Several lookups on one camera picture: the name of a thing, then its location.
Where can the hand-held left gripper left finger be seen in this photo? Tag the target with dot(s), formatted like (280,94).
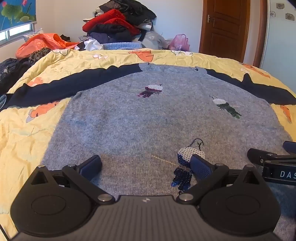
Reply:
(91,165)

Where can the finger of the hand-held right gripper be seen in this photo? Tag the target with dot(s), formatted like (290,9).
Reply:
(256,154)
(290,146)

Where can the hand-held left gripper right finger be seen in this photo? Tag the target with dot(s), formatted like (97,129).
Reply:
(200,168)

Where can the grey sweater with navy sleeves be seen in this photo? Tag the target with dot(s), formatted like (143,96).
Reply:
(138,120)

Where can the dark patterned clothes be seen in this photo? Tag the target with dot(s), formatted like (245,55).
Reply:
(11,71)

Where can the pile of dark and red clothes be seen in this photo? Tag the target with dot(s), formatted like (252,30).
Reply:
(115,20)

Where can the yellow floral quilt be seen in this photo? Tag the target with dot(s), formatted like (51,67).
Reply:
(27,143)

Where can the white wardrobe with flower stickers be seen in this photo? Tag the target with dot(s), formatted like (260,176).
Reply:
(282,34)

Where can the white crumpled cloth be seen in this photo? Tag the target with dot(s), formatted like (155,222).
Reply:
(93,45)

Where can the leopard print cloth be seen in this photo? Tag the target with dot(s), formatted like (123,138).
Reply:
(39,55)

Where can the light blue knitted cloth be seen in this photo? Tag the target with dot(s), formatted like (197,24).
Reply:
(122,45)

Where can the pink plastic bag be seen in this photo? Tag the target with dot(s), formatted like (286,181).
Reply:
(179,42)

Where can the brown wooden door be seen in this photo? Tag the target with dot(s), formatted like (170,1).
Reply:
(229,30)

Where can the dark brown cloth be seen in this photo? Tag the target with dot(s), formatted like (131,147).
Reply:
(65,38)

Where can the orange plastic bag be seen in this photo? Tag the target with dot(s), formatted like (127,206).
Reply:
(39,44)

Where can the clear plastic bag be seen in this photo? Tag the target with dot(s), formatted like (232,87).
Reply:
(153,40)

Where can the floral pillow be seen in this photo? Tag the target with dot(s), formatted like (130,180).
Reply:
(32,34)

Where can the window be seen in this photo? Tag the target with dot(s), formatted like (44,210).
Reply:
(13,33)

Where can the lotus print window blind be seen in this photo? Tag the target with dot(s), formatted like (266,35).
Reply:
(16,11)

